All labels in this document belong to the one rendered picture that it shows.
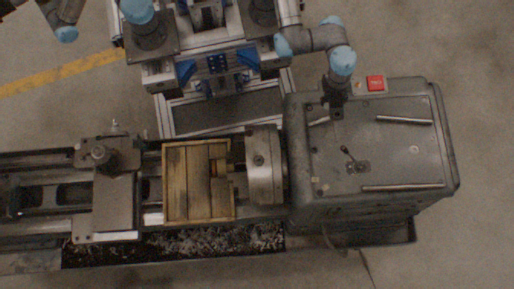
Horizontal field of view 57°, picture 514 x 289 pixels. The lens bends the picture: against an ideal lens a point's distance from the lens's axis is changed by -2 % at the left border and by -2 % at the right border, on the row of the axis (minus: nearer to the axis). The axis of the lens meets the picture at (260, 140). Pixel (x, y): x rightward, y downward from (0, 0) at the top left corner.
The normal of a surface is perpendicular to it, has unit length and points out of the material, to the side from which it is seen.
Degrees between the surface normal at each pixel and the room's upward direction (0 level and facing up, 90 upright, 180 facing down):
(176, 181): 0
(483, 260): 0
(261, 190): 52
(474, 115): 0
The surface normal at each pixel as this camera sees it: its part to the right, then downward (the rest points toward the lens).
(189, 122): -0.02, -0.32
